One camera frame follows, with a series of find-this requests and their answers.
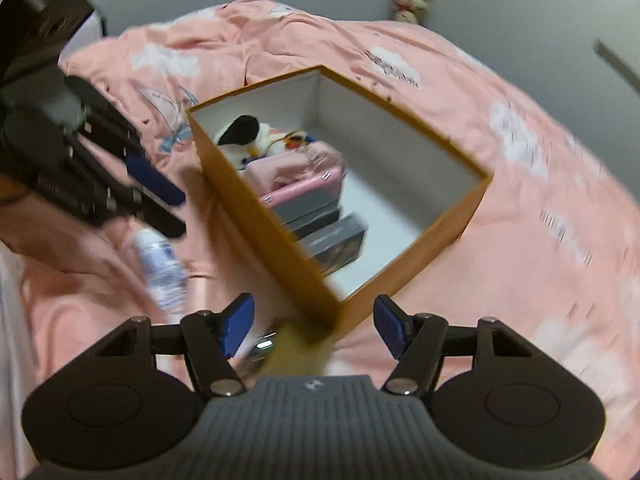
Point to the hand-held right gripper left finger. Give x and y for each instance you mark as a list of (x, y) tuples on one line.
[(236, 325)]

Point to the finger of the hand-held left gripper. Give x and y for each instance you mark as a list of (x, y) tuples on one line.
[(160, 217), (155, 180)]

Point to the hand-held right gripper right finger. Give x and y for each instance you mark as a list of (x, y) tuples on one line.
[(390, 325)]

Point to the white pill bottle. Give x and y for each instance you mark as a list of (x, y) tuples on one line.
[(160, 265)]

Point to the small gold box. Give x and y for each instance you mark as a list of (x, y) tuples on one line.
[(295, 355)]

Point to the orange cardboard box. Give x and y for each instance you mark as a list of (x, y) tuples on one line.
[(435, 245)]

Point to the pink soft pouch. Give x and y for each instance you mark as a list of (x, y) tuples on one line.
[(295, 165)]

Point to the pink case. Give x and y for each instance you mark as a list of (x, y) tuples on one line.
[(305, 191)]

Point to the silver metal object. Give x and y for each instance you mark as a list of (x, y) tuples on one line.
[(265, 345)]

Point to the dark grey book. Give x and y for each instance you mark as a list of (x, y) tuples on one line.
[(335, 245)]

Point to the black and white plush toy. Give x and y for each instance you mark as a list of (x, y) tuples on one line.
[(240, 127)]

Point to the dark flat box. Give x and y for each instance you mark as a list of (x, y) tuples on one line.
[(315, 222)]

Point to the grey flat box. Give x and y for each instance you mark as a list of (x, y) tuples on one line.
[(305, 207)]

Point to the pink printed blanket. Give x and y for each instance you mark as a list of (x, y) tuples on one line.
[(500, 210)]

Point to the white cloth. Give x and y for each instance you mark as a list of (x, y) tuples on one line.
[(15, 360)]

